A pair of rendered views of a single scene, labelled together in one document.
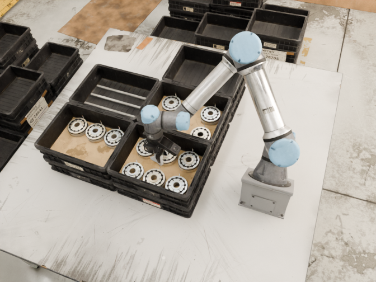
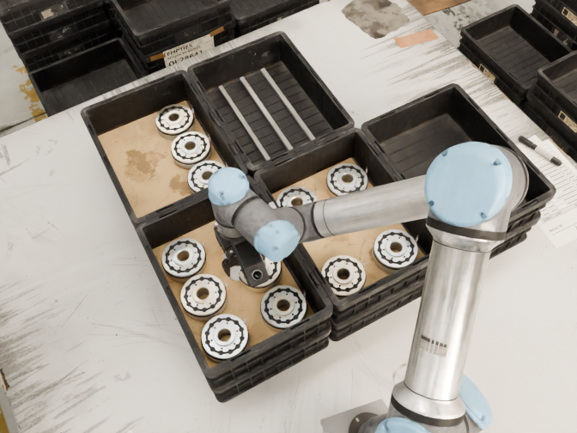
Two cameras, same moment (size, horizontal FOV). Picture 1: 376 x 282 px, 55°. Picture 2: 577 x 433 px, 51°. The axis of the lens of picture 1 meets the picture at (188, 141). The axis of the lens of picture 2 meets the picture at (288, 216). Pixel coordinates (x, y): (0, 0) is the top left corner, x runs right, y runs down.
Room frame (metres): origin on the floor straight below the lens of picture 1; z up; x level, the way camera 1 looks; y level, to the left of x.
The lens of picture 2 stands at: (0.49, -0.33, 2.12)
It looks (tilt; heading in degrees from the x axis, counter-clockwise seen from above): 59 degrees down; 37
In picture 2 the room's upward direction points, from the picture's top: 3 degrees counter-clockwise
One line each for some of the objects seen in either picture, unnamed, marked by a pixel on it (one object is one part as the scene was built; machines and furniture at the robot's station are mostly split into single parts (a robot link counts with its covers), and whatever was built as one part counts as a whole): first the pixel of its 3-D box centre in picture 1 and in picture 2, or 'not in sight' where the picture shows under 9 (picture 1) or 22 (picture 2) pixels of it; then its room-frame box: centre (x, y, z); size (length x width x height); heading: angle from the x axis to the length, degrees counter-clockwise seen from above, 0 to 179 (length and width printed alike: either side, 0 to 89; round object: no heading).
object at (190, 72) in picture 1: (206, 76); (449, 172); (1.43, -0.14, 0.87); 0.40 x 0.30 x 0.11; 63
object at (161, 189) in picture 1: (159, 158); (230, 268); (0.89, 0.14, 0.92); 0.40 x 0.30 x 0.02; 63
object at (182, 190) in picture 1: (176, 186); (224, 336); (0.78, 0.07, 0.86); 0.10 x 0.10 x 0.01
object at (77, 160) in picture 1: (84, 134); (161, 143); (1.08, 0.49, 0.92); 0.40 x 0.30 x 0.02; 63
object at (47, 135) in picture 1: (88, 140); (166, 155); (1.08, 0.49, 0.87); 0.40 x 0.30 x 0.11; 63
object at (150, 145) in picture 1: (155, 141); (236, 235); (0.94, 0.15, 0.99); 0.09 x 0.08 x 0.12; 62
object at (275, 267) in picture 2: (166, 153); (258, 266); (0.95, 0.11, 0.86); 0.10 x 0.10 x 0.01
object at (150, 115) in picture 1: (151, 119); (231, 198); (0.93, 0.14, 1.15); 0.09 x 0.08 x 0.11; 78
